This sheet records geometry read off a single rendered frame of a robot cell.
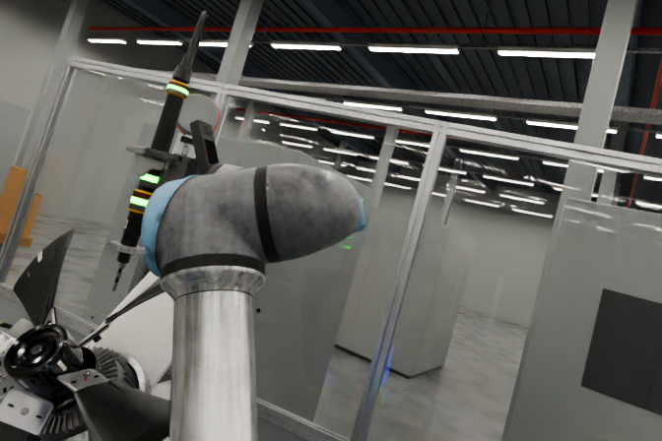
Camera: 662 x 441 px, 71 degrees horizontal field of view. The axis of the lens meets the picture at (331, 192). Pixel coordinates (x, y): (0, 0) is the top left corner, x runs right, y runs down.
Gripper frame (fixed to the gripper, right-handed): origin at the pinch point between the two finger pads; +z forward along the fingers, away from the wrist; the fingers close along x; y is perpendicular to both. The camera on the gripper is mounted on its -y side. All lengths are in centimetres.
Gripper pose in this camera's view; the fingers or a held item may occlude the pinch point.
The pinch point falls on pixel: (147, 152)
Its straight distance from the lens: 106.7
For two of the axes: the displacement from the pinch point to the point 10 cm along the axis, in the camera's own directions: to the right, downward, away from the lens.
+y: -2.7, 9.6, -0.8
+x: 3.3, 1.7, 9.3
